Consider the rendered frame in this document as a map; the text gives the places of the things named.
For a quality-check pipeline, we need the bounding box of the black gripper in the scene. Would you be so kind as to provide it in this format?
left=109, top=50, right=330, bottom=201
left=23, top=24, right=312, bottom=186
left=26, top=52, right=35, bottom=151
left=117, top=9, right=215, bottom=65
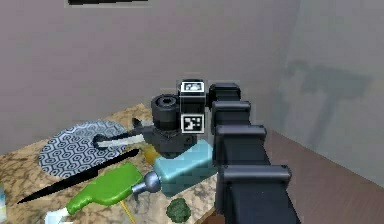
left=92, top=94, right=198, bottom=160

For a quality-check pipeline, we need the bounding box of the shiny orange fruit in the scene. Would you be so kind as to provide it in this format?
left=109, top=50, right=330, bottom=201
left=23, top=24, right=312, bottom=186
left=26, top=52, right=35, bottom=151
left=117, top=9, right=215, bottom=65
left=142, top=145, right=160, bottom=166

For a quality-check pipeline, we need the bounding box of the green bottle with white cap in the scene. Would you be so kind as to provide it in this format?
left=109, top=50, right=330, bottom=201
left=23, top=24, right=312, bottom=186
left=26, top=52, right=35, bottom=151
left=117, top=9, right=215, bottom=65
left=44, top=162, right=145, bottom=224

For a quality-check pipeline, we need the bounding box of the blue white patterned plate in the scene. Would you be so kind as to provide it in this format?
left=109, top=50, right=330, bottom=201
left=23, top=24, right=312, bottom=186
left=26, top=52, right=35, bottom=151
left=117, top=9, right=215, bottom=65
left=38, top=119, right=129, bottom=179

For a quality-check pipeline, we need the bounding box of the black knife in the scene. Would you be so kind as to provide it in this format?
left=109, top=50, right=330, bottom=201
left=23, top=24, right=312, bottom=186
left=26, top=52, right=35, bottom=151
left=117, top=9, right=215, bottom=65
left=16, top=148, right=140, bottom=205

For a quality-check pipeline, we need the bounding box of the grey metal round knob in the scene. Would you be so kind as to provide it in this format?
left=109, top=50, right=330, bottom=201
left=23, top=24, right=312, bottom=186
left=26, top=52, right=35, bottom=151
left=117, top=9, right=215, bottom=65
left=131, top=170, right=163, bottom=202

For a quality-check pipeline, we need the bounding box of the thin yellow stick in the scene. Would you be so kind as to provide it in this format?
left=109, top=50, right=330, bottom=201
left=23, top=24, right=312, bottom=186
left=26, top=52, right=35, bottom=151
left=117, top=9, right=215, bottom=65
left=119, top=199, right=138, bottom=224

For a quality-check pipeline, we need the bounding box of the teal rectangular block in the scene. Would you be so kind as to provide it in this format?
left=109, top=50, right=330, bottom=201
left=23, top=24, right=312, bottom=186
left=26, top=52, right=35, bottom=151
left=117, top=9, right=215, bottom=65
left=153, top=139, right=218, bottom=198

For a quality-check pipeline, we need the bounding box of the dark green broccoli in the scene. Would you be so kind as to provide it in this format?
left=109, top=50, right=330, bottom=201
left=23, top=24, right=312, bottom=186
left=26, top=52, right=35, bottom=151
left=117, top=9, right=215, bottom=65
left=165, top=197, right=192, bottom=224

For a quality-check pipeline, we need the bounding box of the pale blue white box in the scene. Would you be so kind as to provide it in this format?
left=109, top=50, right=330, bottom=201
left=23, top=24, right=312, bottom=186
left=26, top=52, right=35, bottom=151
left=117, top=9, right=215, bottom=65
left=0, top=181, right=8, bottom=224

